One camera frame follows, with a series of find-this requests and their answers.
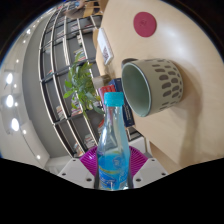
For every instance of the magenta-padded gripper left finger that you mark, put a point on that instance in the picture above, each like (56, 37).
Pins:
(75, 173)

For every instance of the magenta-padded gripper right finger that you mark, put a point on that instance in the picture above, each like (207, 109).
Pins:
(150, 171)

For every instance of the clear bottle with turquoise cap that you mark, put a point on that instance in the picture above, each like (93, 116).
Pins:
(113, 160)

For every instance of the dark blue book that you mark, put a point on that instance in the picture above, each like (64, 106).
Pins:
(128, 116)

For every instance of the grey patterned ceramic mug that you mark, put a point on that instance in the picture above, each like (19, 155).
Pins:
(165, 86)

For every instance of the green potted plant, white pot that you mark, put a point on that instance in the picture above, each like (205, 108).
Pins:
(81, 86)

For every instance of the grey bookshelf unit with books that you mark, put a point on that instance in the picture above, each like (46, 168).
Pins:
(56, 83)

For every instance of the round ceiling lights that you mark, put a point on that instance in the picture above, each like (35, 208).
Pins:
(9, 100)

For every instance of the open magazine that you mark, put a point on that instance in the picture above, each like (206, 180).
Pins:
(105, 45)

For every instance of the light wooden chair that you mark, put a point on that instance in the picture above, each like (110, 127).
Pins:
(96, 40)

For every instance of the flat round red coaster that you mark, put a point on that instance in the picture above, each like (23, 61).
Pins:
(145, 24)

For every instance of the person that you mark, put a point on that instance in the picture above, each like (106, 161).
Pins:
(75, 11)

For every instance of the slatted wooden chair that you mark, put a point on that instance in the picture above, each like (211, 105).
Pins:
(95, 8)

